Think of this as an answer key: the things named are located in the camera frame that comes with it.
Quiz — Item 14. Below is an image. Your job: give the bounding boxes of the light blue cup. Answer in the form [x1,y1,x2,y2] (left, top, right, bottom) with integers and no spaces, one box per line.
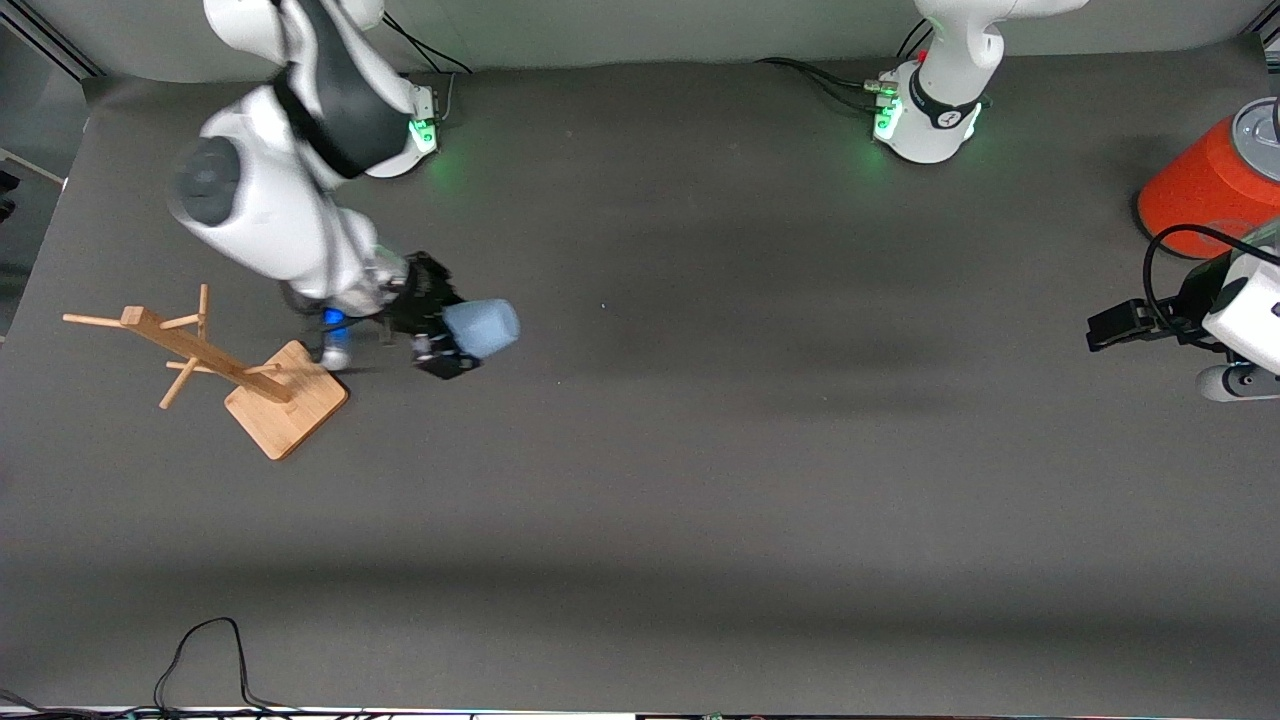
[442,298,522,360]

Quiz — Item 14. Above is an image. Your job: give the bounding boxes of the wooden cup stand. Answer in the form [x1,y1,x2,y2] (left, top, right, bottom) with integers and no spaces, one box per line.
[62,284,349,462]

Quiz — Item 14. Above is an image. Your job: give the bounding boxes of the orange can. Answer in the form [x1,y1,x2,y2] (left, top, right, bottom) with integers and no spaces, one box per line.
[1136,97,1280,260]

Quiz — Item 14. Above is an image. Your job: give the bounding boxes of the black right arm base cables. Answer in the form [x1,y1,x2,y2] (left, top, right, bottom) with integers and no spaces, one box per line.
[378,14,473,123]

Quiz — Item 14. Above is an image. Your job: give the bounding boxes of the black arm base cables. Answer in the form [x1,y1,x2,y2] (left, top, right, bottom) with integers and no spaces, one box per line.
[378,14,473,123]
[754,18,936,113]

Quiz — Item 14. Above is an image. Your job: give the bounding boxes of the thin black looped cable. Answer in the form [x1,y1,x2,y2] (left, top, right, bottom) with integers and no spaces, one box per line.
[153,617,301,714]

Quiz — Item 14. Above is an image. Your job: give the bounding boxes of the black left arm base cables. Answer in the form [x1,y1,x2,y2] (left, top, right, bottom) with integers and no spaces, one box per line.
[754,18,936,113]

